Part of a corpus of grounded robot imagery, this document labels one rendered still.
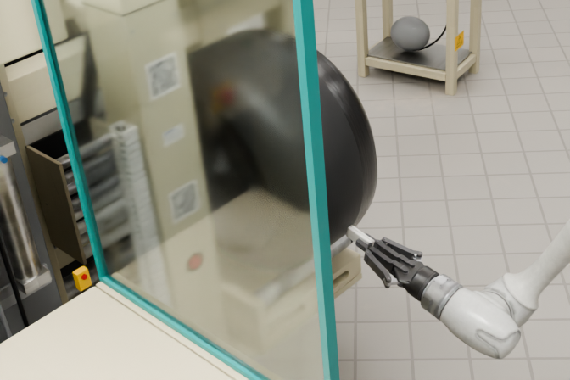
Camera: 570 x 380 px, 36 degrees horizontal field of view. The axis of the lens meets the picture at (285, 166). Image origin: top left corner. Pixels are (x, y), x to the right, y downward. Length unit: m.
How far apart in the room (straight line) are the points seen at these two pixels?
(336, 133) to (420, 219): 2.02
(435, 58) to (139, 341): 3.73
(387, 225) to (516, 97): 1.36
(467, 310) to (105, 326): 0.78
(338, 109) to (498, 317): 0.55
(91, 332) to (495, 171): 2.96
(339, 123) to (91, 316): 0.70
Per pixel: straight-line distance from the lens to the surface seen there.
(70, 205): 2.18
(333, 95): 1.90
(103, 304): 1.54
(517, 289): 2.00
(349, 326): 3.32
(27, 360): 1.47
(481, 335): 1.88
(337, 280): 2.22
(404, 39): 4.96
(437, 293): 1.91
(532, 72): 5.14
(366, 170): 1.95
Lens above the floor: 2.21
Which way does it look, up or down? 31 degrees down
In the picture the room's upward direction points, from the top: 6 degrees counter-clockwise
